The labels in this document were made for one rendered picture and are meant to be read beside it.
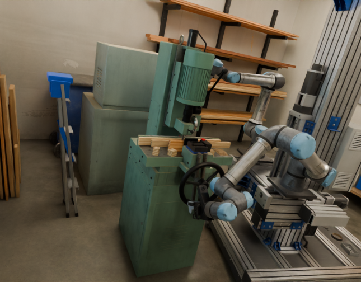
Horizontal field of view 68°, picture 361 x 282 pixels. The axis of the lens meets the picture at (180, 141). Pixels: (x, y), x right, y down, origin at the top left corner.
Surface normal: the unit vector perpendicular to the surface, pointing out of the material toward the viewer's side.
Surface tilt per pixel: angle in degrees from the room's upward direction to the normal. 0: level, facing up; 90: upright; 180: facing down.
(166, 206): 90
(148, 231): 90
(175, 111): 90
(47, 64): 90
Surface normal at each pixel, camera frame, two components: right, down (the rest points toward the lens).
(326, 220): 0.22, 0.36
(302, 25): -0.87, 0.00
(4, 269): 0.19, -0.93
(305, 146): 0.45, 0.31
